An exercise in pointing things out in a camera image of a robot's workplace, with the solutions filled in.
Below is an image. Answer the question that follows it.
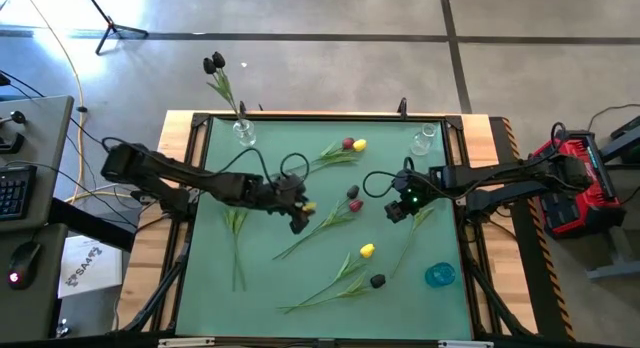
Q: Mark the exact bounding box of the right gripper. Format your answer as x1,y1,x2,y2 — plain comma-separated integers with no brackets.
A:
383,166,444,224

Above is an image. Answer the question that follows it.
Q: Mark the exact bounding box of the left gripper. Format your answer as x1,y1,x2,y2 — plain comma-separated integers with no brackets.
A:
260,173,312,235

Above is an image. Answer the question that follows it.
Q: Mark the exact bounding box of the ribbed round clear glass vase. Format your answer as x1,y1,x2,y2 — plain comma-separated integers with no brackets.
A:
409,122,439,157

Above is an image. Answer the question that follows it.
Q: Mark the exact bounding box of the diamond-cut clear glass vase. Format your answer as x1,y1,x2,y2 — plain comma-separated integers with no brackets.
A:
232,117,258,148

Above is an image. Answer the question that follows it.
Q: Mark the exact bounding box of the blue glass vase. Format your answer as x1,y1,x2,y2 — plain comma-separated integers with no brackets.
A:
424,261,457,289

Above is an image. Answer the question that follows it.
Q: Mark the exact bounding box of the green table mat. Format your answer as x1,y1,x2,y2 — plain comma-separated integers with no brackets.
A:
174,116,474,341

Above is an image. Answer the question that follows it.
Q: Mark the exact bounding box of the yellow black hazard stripe edge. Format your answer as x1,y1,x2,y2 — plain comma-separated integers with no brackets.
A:
501,116,576,342

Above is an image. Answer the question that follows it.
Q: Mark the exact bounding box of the white label strip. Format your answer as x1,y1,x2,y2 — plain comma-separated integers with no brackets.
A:
158,336,216,348
438,339,495,348

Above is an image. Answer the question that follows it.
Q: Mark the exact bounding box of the black desk beam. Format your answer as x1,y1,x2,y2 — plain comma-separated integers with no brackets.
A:
47,196,137,253

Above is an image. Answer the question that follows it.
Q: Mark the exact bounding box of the white printed paper sheet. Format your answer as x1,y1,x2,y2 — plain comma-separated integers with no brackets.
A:
57,234,124,299

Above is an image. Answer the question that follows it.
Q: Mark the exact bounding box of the dark equipment case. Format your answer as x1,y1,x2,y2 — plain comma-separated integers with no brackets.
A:
599,115,640,164

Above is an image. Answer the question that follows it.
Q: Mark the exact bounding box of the black tripod stand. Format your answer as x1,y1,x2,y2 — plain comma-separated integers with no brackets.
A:
79,0,150,56

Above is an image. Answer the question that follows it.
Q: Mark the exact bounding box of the grey desk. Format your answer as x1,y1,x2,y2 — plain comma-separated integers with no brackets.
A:
0,94,75,233
0,222,69,342

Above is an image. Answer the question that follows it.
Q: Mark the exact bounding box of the black computer mouse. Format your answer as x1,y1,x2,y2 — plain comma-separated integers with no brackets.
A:
6,240,43,291

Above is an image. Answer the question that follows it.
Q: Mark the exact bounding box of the black keyboard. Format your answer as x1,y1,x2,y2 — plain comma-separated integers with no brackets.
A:
0,164,38,223

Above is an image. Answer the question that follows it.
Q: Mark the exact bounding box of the small black desk device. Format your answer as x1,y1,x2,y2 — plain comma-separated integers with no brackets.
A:
0,110,27,127
0,132,26,154

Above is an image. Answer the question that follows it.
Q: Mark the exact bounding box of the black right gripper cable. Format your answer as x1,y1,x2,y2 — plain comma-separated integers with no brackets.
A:
362,156,416,199

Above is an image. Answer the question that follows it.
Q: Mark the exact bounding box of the black metal table frame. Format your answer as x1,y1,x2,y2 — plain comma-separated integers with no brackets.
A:
117,110,539,348

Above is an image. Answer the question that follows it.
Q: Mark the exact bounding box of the yellow floor cable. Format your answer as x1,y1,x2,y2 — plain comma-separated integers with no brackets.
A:
19,0,136,204

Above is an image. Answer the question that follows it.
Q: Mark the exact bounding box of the grey metal bracket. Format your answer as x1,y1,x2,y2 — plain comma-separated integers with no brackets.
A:
584,227,640,282

